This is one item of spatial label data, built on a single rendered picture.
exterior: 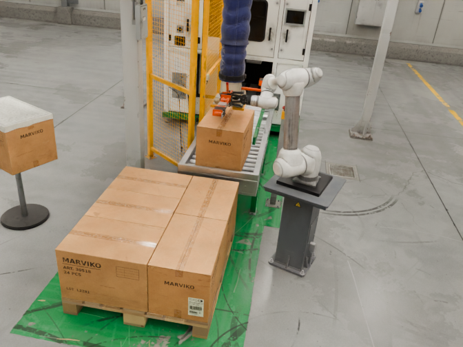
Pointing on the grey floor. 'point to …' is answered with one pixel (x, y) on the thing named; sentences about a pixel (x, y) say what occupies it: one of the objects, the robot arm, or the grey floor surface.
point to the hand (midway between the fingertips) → (226, 97)
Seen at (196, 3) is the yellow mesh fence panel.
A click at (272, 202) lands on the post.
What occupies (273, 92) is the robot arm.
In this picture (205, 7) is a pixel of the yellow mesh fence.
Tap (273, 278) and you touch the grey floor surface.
